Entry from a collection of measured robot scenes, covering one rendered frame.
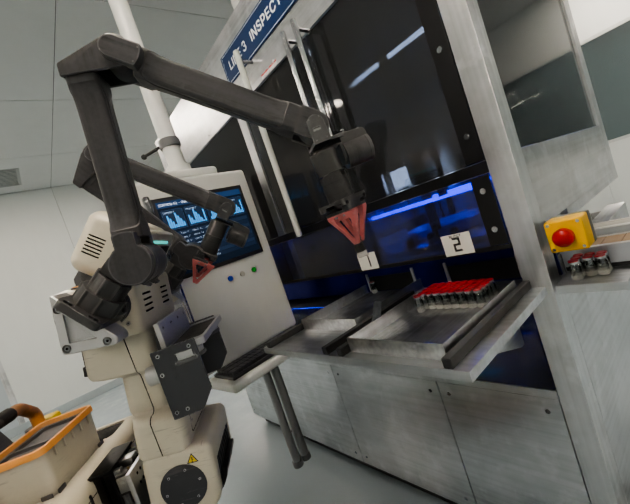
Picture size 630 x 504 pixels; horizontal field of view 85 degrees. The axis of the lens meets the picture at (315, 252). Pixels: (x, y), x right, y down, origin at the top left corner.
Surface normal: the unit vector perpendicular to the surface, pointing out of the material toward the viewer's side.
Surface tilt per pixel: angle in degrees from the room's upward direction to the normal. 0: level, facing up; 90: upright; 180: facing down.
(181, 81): 94
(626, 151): 90
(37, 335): 90
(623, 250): 90
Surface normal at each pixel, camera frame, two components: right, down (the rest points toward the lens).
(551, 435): -0.73, 0.29
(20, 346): 0.61, -0.16
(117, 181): 0.20, 0.03
